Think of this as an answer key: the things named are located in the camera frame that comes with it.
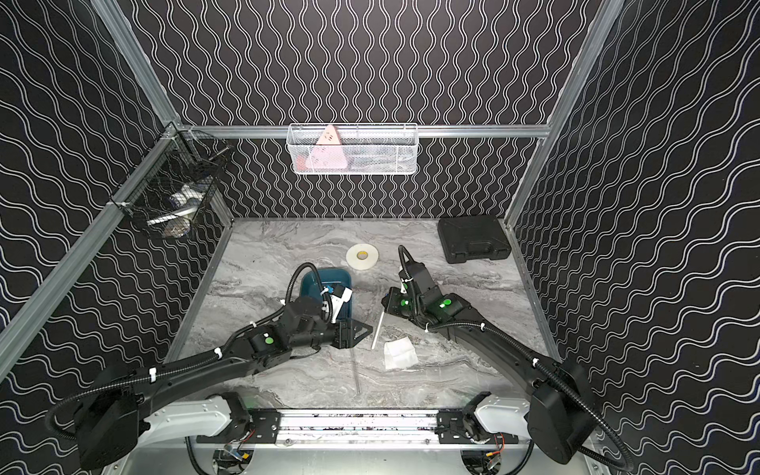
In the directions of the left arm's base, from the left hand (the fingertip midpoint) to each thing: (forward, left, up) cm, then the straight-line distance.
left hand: (369, 326), depth 72 cm
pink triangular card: (+48, +17, +17) cm, 53 cm away
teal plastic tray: (+21, +22, -18) cm, 35 cm away
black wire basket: (+36, +67, +7) cm, 76 cm away
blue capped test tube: (+1, -2, -7) cm, 8 cm away
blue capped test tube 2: (-5, +4, -19) cm, 20 cm away
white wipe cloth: (0, -9, -18) cm, 20 cm away
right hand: (+10, -3, -3) cm, 11 cm away
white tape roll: (+36, +6, -18) cm, 41 cm away
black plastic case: (+43, -34, -12) cm, 56 cm away
